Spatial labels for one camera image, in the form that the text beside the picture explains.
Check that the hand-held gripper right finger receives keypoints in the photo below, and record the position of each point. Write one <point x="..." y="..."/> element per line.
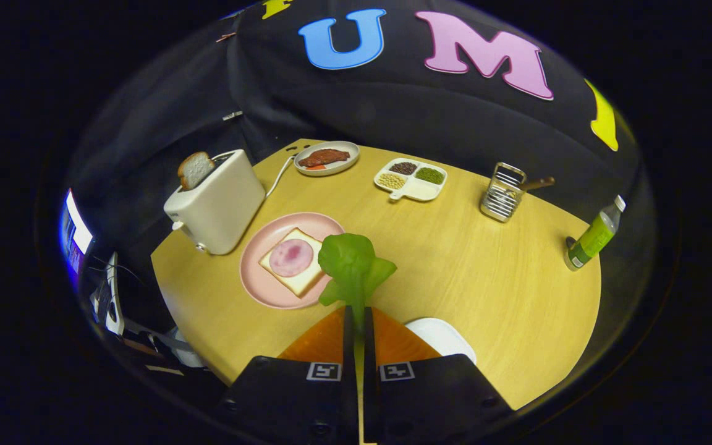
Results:
<point x="369" y="402"/>

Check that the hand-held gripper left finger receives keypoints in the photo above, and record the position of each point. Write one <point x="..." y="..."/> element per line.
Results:
<point x="348" y="402"/>

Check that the green lettuce leaf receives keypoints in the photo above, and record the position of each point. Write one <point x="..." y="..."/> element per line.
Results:
<point x="350" y="259"/>

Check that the brown-crust bread slice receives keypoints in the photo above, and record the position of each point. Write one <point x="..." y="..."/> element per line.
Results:
<point x="195" y="170"/>

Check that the white oval plate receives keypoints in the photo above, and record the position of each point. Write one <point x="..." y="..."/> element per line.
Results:
<point x="442" y="337"/>

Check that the white bread slice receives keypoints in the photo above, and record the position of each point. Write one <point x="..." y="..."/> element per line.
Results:
<point x="297" y="284"/>

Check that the pink plate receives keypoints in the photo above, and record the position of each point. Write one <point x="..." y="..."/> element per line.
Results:
<point x="257" y="278"/>

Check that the pink ham slice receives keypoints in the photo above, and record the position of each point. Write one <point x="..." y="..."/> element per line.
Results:
<point x="291" y="258"/>

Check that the white compartment dish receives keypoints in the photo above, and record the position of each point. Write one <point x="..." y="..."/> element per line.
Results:
<point x="421" y="190"/>

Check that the pile of yellow soybeans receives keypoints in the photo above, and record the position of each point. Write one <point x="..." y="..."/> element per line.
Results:
<point x="392" y="181"/>

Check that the white toaster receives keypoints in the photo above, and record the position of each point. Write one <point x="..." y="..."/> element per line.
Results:
<point x="220" y="210"/>

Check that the grey plate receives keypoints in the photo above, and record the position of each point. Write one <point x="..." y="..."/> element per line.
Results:
<point x="339" y="169"/>

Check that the pile of green beans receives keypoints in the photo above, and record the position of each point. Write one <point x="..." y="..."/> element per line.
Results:
<point x="430" y="175"/>

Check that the pile of dark red beans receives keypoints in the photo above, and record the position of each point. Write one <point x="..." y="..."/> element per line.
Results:
<point x="403" y="167"/>

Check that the brown steak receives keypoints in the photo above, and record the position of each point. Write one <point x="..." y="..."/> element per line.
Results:
<point x="325" y="157"/>

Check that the white stand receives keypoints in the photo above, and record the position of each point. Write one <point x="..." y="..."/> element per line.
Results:
<point x="112" y="303"/>

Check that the green drink bottle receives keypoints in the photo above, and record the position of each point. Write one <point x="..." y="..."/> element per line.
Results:
<point x="591" y="238"/>

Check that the white cloth clip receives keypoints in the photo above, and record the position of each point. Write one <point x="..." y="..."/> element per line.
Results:
<point x="232" y="115"/>

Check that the computer monitor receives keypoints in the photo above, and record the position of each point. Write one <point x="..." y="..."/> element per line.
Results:
<point x="75" y="238"/>

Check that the pink cloth clip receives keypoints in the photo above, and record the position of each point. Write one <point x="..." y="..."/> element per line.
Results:
<point x="226" y="37"/>

